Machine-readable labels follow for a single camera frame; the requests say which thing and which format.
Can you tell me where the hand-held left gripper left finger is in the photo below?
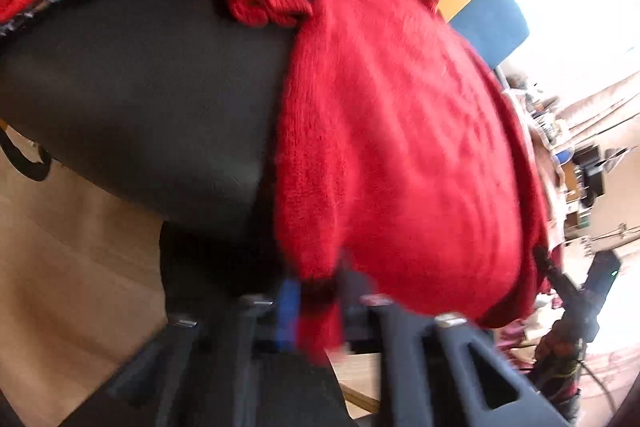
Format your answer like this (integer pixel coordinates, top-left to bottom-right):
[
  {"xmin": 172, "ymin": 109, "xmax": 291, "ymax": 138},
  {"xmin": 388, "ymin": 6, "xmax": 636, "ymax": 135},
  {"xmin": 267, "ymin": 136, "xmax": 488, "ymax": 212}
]
[{"xmin": 65, "ymin": 279, "xmax": 302, "ymax": 427}]

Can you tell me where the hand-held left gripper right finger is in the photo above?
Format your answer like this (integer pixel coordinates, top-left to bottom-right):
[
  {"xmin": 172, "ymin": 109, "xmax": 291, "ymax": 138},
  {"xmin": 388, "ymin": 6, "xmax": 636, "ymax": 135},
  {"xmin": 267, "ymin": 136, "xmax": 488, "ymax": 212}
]
[{"xmin": 340, "ymin": 272, "xmax": 571, "ymax": 427}]

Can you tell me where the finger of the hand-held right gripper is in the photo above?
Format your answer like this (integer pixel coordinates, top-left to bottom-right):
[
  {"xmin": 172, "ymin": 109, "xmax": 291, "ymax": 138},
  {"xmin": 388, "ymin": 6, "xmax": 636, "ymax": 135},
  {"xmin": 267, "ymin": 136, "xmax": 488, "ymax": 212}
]
[{"xmin": 535, "ymin": 249, "xmax": 583, "ymax": 308}]

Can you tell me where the red knit sweater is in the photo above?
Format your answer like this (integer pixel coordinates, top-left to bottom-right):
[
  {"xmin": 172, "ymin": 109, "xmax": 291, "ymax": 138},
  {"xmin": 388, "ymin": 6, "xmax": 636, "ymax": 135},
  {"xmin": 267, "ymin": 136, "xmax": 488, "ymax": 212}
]
[{"xmin": 0, "ymin": 0, "xmax": 566, "ymax": 363}]

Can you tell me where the cluttered wooden desk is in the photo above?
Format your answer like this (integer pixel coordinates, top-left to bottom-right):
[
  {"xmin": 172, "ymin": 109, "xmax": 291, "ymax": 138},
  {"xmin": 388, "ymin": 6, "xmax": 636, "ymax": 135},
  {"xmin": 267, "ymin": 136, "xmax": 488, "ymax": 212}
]
[{"xmin": 505, "ymin": 77, "xmax": 626, "ymax": 228}]

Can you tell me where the black leather table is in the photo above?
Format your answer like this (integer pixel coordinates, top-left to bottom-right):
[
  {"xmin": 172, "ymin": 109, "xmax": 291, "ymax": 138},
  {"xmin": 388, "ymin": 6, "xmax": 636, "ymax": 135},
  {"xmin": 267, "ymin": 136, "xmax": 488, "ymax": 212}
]
[{"xmin": 0, "ymin": 0, "xmax": 301, "ymax": 308}]

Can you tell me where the blue panel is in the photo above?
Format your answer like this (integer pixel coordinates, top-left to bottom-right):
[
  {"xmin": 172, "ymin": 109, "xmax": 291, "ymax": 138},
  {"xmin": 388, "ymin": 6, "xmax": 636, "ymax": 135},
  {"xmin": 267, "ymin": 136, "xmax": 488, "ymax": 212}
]
[{"xmin": 450, "ymin": 0, "xmax": 531, "ymax": 68}]

